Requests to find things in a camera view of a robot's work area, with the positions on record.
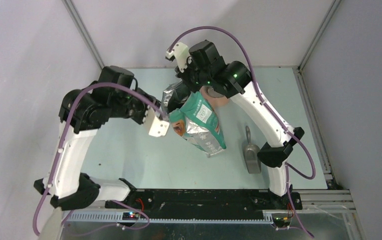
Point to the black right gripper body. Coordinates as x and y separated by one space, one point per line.
195 78

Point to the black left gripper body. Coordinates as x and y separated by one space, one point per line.
138 108

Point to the green pet food bag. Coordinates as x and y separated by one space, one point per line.
193 118

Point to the metal food scoop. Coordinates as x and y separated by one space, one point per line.
250 151

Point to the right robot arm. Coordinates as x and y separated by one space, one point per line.
234 81

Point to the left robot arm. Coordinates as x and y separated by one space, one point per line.
83 112

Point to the steel bowl right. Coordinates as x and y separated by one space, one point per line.
212 93

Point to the pink double bowl stand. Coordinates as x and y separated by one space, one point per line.
218 102

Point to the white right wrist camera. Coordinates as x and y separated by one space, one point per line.
180 54

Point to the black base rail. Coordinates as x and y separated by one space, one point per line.
214 204

